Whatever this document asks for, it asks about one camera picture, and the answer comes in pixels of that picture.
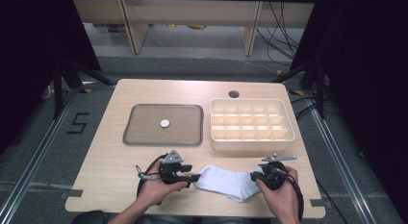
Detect person's left hand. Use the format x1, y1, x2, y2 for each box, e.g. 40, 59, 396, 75
137, 160, 189, 208

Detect grey cable plug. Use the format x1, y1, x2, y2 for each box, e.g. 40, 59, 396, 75
135, 164, 161, 182

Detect black metal stand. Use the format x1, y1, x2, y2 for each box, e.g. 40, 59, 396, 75
52, 57, 117, 120
272, 60, 327, 120

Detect white sock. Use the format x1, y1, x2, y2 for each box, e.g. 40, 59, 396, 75
192, 163, 263, 204

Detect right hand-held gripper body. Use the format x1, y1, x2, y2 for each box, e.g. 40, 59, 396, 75
258, 154, 298, 191

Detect brown rectangular tray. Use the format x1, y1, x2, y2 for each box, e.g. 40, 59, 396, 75
122, 103, 205, 147

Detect black curtain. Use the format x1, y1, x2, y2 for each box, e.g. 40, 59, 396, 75
0, 0, 102, 156
290, 0, 408, 218

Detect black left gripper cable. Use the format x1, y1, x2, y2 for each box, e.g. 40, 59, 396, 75
136, 152, 169, 199

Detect person's right hand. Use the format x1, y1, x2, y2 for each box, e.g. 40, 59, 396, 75
255, 165, 301, 215

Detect black floor cables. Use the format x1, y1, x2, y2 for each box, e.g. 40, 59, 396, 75
289, 94, 321, 121

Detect cream compartment storage box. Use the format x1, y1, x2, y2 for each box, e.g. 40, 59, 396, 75
210, 97, 296, 153

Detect white floor cable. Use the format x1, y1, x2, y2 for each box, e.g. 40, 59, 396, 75
239, 58, 279, 76

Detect black hanging cables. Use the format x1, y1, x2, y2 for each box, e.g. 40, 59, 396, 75
255, 1, 306, 67

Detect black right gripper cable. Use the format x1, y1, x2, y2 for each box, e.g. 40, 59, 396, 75
278, 167, 305, 223

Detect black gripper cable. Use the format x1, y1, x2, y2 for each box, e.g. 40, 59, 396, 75
278, 167, 305, 223
136, 152, 169, 199

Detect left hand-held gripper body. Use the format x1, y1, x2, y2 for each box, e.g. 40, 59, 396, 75
159, 149, 185, 187

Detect light wooden background desk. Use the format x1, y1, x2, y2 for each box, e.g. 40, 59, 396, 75
71, 0, 316, 57

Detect aluminium floor rail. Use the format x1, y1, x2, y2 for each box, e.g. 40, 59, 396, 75
0, 88, 81, 224
308, 103, 377, 224

